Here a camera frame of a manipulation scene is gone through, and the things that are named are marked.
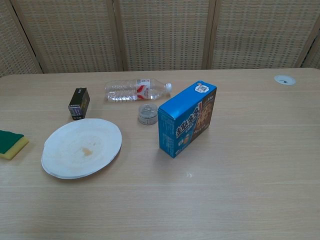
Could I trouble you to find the yellow green sponge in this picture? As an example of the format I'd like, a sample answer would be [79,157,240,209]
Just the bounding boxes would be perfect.
[0,129,30,161]

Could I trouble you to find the blue cookie box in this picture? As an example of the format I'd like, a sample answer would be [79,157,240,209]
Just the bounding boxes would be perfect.
[157,80,217,159]

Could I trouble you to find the small black box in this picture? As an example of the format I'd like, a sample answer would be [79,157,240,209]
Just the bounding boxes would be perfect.
[67,87,91,122]

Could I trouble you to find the small round clear container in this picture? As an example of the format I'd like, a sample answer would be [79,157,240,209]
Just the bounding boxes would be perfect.
[138,103,159,126]

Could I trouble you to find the clear plastic water bottle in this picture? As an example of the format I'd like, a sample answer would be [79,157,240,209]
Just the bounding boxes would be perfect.
[104,78,173,103]

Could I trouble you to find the white paper plate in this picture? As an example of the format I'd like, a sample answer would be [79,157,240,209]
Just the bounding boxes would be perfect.
[40,118,123,180]

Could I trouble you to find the woven bamboo folding screen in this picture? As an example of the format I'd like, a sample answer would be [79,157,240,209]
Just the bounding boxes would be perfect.
[0,0,320,78]

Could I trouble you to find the white table cable grommet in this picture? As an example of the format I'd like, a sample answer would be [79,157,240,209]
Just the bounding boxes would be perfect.
[273,74,296,86]

